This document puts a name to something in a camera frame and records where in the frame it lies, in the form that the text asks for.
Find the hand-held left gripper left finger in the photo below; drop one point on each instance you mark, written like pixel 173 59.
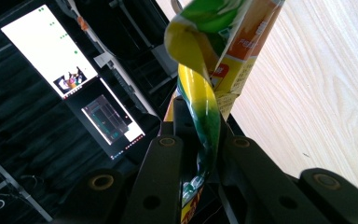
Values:
pixel 161 174

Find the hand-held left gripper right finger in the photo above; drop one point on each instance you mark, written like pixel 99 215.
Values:
pixel 254 180

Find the yellow green spout pouch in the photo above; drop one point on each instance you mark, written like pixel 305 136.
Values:
pixel 199 93

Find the dark screen monitor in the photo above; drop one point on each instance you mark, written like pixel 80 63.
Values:
pixel 105 121

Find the grey metal stand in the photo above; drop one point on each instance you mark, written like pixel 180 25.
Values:
pixel 12 183

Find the white screen monitor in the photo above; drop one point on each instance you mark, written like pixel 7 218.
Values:
pixel 46 49

